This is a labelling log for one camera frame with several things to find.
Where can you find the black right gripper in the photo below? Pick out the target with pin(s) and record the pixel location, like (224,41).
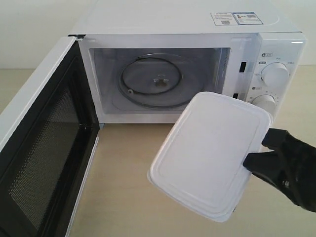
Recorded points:
(299,163)

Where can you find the white plastic lidded container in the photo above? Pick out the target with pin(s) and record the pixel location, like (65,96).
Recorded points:
(200,163)

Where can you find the white appliance door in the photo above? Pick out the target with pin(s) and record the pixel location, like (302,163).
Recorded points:
(48,136)

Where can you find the white microwave oven body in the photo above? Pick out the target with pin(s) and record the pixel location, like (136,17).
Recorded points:
(113,33)

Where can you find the lower white timer knob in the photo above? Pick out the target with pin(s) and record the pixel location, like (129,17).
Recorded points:
(265,102)

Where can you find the upper white power knob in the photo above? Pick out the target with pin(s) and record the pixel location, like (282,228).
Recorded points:
(275,74)

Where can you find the glass turntable plate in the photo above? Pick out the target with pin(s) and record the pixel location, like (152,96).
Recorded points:
(161,80)

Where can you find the warning label sticker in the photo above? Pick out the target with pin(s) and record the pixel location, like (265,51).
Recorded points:
(235,18)

